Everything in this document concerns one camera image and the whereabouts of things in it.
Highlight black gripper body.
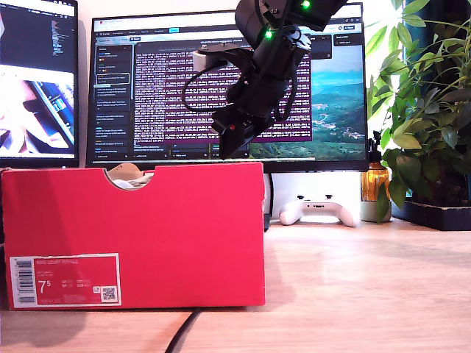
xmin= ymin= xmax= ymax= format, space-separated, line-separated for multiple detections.
xmin=211 ymin=82 xmax=288 ymax=130

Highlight pale green pot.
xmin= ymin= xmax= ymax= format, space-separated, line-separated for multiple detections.
xmin=359 ymin=200 xmax=393 ymax=224

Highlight white leather sneaker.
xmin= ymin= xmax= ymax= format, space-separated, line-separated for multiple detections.
xmin=110 ymin=173 xmax=154 ymax=191

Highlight green leafy houseplant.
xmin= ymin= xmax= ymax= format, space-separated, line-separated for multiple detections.
xmin=366 ymin=0 xmax=471 ymax=225

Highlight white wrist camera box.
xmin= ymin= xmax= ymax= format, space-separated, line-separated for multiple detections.
xmin=192 ymin=38 xmax=258 ymax=73

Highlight white game controller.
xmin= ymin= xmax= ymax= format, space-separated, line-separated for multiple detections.
xmin=278 ymin=194 xmax=361 ymax=228

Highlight narrow black computer monitor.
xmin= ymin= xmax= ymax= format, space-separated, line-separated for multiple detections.
xmin=0 ymin=0 xmax=80 ymax=169

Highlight dark planter tray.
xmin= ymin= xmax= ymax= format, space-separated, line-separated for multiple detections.
xmin=391 ymin=199 xmax=471 ymax=232

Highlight red Nike shoebox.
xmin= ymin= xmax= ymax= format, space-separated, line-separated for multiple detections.
xmin=0 ymin=161 xmax=266 ymax=311

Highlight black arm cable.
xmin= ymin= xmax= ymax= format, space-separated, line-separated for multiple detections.
xmin=182 ymin=63 xmax=244 ymax=111
xmin=271 ymin=75 xmax=297 ymax=123

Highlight black table cable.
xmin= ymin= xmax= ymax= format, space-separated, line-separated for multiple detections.
xmin=164 ymin=310 xmax=202 ymax=353

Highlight wide black Huawei monitor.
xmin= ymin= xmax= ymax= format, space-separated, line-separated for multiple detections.
xmin=85 ymin=2 xmax=370 ymax=174

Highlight amber glass pump bottle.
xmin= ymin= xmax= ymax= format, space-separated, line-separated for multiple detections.
xmin=360 ymin=130 xmax=390 ymax=203

